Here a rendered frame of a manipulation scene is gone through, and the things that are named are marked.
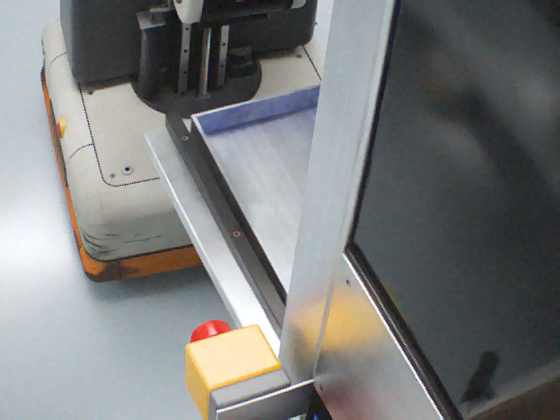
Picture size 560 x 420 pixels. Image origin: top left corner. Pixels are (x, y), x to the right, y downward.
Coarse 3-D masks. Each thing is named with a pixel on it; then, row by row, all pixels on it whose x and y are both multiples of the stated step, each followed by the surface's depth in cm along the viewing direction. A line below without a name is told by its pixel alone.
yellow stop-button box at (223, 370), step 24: (216, 336) 95; (240, 336) 95; (264, 336) 96; (192, 360) 93; (216, 360) 93; (240, 360) 93; (264, 360) 94; (192, 384) 96; (216, 384) 92; (240, 384) 92; (264, 384) 92; (288, 384) 93; (216, 408) 91
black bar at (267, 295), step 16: (176, 112) 131; (176, 128) 129; (176, 144) 129; (192, 144) 128; (192, 160) 126; (192, 176) 127; (208, 176) 125; (208, 192) 123; (224, 208) 122; (224, 224) 120; (240, 240) 119; (240, 256) 118; (256, 256) 118; (256, 272) 116; (256, 288) 116; (272, 288) 115; (272, 304) 114; (272, 320) 114
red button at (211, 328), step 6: (204, 324) 98; (210, 324) 98; (216, 324) 98; (222, 324) 98; (198, 330) 98; (204, 330) 97; (210, 330) 97; (216, 330) 97; (222, 330) 97; (228, 330) 98; (192, 336) 98; (198, 336) 97; (204, 336) 97; (210, 336) 97; (192, 342) 98
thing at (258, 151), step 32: (288, 96) 133; (192, 128) 130; (224, 128) 132; (256, 128) 133; (288, 128) 133; (224, 160) 129; (256, 160) 129; (288, 160) 130; (224, 192) 124; (256, 192) 126; (288, 192) 127; (256, 224) 123; (288, 224) 124; (288, 256) 121; (288, 288) 114
